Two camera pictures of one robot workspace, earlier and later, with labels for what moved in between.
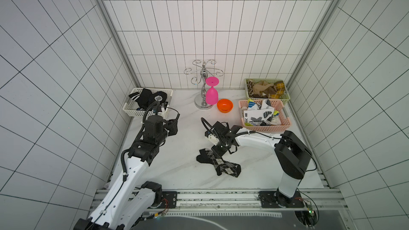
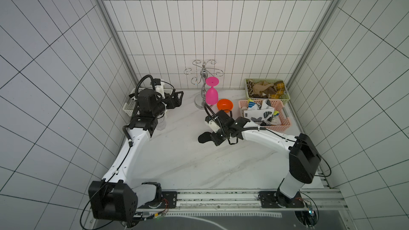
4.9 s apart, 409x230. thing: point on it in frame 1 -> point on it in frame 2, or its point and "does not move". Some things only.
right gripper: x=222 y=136 -> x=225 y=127
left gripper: x=172 y=126 -> x=171 y=104
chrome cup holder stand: x=200 y=101 does not move
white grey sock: x=260 y=117 does not move
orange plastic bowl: x=225 y=105 does not move
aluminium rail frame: x=244 y=200 does not move
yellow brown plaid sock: x=279 y=86 does not move
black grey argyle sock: x=208 y=156 -> x=205 y=137
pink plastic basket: x=278 y=105 does not move
